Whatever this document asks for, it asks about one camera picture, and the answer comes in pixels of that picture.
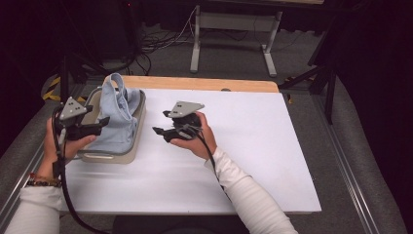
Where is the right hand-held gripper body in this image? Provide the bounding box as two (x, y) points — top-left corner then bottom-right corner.
(164, 100), (206, 143)

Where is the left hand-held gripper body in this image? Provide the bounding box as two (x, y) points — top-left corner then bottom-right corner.
(57, 97), (102, 141)

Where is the light blue tank top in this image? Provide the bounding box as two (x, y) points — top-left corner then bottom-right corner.
(87, 72), (142, 154)

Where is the beige plastic basket grey rim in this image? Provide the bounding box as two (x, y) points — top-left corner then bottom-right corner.
(76, 87), (147, 165)

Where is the person's right hand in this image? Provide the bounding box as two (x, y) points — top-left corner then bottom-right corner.
(169, 111), (218, 161)

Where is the person's left hand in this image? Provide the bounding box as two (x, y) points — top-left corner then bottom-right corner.
(35, 117), (98, 178)

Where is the black metal stand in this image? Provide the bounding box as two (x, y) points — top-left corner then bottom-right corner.
(279, 19), (339, 125)
(56, 53), (108, 115)

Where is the yellow black hazard tape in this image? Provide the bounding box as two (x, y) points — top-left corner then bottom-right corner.
(41, 76), (87, 103)

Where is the person's dark lap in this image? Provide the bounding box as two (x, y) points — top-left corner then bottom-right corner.
(111, 214), (242, 234)

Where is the grey metal desk frame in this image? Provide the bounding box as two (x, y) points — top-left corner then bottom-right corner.
(189, 4), (283, 78)

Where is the right hand-held gripper black cable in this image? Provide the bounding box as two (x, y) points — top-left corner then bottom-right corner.
(184, 125), (235, 203)

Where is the hand-held gripper black cable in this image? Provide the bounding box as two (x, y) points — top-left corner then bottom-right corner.
(184, 125), (235, 203)
(51, 105), (111, 234)

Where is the bundle of floor cables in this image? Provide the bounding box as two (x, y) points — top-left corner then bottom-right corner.
(128, 6), (199, 76)

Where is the bead bracelet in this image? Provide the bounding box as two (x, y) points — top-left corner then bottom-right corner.
(25, 172), (63, 188)

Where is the left hand-held gripper black cable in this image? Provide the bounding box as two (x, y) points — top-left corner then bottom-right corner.
(51, 105), (111, 234)

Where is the aluminium floor rail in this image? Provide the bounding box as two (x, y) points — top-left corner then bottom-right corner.
(0, 85), (86, 225)
(311, 94), (381, 234)

